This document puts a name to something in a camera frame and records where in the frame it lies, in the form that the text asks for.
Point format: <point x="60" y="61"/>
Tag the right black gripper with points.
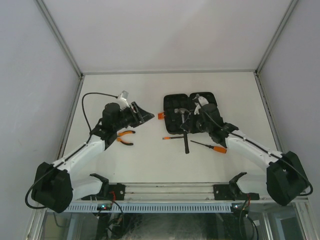
<point x="189" y="125"/>

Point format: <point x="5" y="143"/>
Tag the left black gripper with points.
<point x="141" y="115"/>

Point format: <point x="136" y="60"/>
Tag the black plastic tool case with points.
<point x="172" y="120"/>

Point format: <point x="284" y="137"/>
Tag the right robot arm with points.
<point x="284" y="178"/>

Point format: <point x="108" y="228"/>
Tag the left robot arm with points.
<point x="55" y="186"/>

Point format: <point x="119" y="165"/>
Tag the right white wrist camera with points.
<point x="199" y="102"/>

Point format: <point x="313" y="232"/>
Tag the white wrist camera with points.
<point x="122" y="100"/>
<point x="199" y="102"/>

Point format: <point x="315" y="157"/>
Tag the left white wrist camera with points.
<point x="122" y="100"/>

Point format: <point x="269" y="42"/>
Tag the orange handle needle-nose pliers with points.
<point x="121" y="137"/>

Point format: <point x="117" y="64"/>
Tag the orange handle screwdriver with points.
<point x="218" y="149"/>

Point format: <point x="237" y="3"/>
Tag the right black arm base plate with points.
<point x="231" y="191"/>

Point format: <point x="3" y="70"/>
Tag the aluminium front rail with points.
<point x="200" y="192"/>

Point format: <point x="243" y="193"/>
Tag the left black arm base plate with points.
<point x="112" y="191"/>

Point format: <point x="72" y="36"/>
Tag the blue slotted cable duct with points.
<point x="144" y="208"/>

